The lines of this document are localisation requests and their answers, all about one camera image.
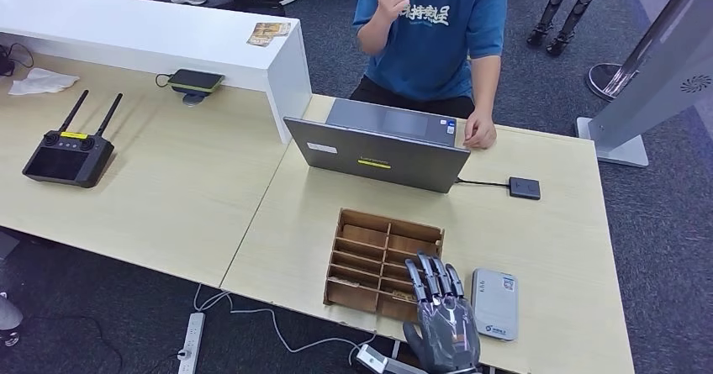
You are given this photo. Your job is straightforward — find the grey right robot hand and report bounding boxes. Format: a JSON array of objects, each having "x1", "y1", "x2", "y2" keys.
[{"x1": 402, "y1": 251, "x2": 483, "y2": 374}]

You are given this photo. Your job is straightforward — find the person's left hand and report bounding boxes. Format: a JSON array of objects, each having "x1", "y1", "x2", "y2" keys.
[{"x1": 463, "y1": 112, "x2": 498, "y2": 151}]

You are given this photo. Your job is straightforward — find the white card reader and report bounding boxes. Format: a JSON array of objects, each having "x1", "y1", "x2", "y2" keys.
[{"x1": 472, "y1": 267, "x2": 520, "y2": 343}]

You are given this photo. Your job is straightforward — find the wooden card organizer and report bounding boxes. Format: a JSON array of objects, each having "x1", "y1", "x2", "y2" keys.
[{"x1": 323, "y1": 208, "x2": 446, "y2": 328}]

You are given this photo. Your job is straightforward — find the grey laptop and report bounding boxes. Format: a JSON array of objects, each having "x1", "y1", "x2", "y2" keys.
[{"x1": 283, "y1": 97, "x2": 472, "y2": 194}]

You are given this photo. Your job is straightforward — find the chrome stanchion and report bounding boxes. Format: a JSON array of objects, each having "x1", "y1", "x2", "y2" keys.
[{"x1": 585, "y1": 0, "x2": 711, "y2": 103}]

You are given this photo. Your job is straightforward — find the humanoid robot with black legs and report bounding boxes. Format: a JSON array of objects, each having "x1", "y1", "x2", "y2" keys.
[{"x1": 526, "y1": 0, "x2": 614, "y2": 58}]

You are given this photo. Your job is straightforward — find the grey kiosk stand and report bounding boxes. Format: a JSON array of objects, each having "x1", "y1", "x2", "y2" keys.
[{"x1": 576, "y1": 0, "x2": 713, "y2": 169}]

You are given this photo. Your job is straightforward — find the black green phone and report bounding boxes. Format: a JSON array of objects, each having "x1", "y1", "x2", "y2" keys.
[{"x1": 166, "y1": 69, "x2": 225, "y2": 95}]

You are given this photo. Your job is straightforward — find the white power strip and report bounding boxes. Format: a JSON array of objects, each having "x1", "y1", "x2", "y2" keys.
[{"x1": 177, "y1": 312, "x2": 206, "y2": 374}]

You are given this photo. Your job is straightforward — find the white counter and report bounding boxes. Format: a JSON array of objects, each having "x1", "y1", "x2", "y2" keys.
[{"x1": 0, "y1": 0, "x2": 313, "y2": 145}]

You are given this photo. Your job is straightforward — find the white tissue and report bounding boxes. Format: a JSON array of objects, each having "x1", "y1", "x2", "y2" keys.
[{"x1": 8, "y1": 67, "x2": 81, "y2": 97}]

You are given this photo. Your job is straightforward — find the black remote controller with antennas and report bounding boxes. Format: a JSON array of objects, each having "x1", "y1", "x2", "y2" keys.
[{"x1": 22, "y1": 90, "x2": 124, "y2": 189}]

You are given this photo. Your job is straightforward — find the grey caster foot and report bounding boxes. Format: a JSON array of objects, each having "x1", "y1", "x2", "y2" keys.
[{"x1": 0, "y1": 296, "x2": 24, "y2": 349}]

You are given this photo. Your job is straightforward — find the black USB hub with cable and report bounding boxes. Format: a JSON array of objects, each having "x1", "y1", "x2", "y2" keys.
[{"x1": 457, "y1": 176, "x2": 542, "y2": 202}]

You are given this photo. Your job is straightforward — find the white power cable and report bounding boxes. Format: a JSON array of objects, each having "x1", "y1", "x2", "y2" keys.
[{"x1": 193, "y1": 282, "x2": 380, "y2": 372}]

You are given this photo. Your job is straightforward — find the black cable bundle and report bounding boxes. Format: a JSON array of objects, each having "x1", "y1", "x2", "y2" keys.
[{"x1": 0, "y1": 43, "x2": 35, "y2": 77}]

